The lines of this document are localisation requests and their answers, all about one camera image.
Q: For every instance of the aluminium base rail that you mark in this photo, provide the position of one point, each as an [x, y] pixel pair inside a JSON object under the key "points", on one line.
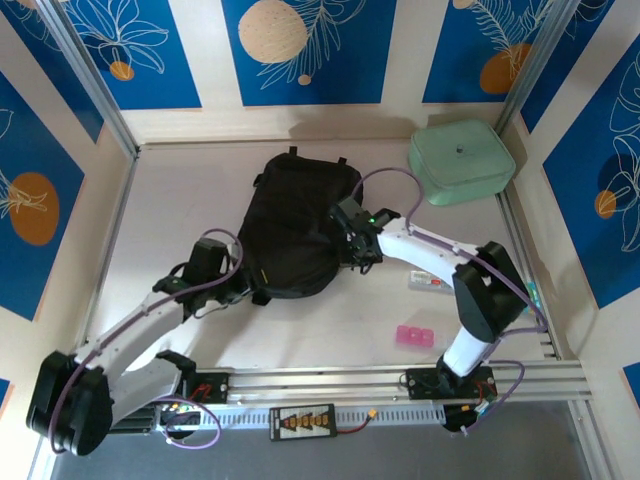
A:
{"points": [[325, 382]]}

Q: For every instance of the aluminium frame post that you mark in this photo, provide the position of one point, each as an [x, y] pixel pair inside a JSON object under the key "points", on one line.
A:
{"points": [[90, 75], [540, 65]]}

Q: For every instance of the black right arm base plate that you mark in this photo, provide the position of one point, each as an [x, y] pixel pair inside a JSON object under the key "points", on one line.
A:
{"points": [[420, 384]]}

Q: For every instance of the black backpack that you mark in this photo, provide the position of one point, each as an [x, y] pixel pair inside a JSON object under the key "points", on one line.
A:
{"points": [[295, 225]]}

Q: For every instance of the light blue tissue packet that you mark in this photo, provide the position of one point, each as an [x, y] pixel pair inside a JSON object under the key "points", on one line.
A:
{"points": [[533, 295]]}

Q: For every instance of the black charger board yellow ports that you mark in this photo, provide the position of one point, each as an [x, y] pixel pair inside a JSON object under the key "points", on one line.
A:
{"points": [[302, 422]]}

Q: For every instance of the aluminium side rail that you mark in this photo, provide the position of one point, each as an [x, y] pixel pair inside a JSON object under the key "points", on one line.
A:
{"points": [[547, 345]]}

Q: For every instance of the mint green pencil case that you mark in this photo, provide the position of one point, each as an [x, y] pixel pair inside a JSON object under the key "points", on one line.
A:
{"points": [[460, 160]]}

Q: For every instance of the pink plastic compartment box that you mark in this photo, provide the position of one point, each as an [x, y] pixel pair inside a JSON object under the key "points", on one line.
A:
{"points": [[415, 336]]}

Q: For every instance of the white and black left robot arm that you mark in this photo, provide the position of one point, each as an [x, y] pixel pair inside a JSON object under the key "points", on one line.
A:
{"points": [[130, 330]]}

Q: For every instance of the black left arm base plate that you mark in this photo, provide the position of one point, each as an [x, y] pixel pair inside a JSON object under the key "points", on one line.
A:
{"points": [[215, 385]]}

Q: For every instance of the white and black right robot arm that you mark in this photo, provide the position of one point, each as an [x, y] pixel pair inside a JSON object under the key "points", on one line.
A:
{"points": [[425, 250]]}

